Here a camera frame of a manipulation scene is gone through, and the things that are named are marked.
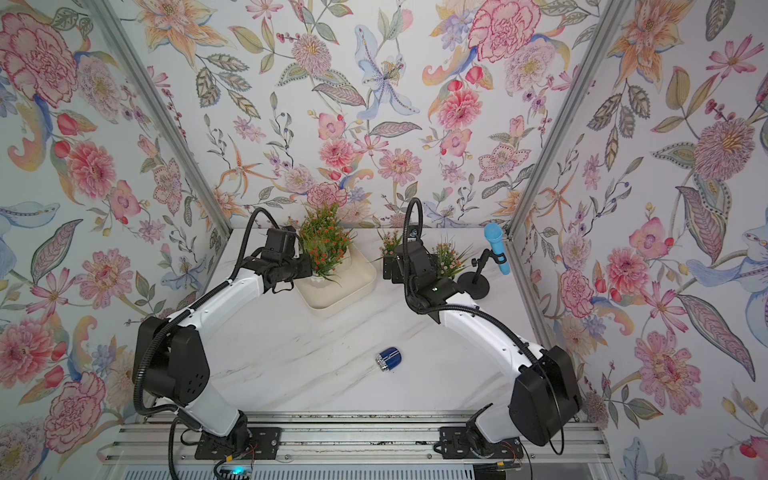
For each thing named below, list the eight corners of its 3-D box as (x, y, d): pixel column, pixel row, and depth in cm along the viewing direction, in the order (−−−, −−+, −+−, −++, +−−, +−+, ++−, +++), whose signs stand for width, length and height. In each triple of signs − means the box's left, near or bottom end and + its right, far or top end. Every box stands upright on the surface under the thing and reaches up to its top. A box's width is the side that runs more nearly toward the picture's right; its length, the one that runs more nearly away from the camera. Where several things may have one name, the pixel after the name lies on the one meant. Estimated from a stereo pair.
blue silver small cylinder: (381, 374, 87) (381, 371, 85) (374, 358, 90) (374, 354, 88) (404, 364, 89) (404, 361, 86) (396, 348, 92) (397, 345, 89)
